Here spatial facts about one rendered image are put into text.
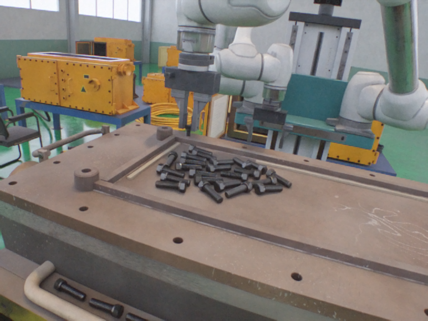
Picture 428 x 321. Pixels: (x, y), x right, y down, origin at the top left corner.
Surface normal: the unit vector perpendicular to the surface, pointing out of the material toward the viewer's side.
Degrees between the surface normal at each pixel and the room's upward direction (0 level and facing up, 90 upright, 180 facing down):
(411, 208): 0
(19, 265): 0
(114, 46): 90
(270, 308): 90
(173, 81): 90
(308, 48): 90
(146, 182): 0
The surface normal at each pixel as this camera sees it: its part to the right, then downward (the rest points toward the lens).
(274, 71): -0.01, 0.44
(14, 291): 0.09, -0.91
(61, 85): -0.31, 0.36
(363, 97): -0.77, 0.09
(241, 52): 0.08, -0.08
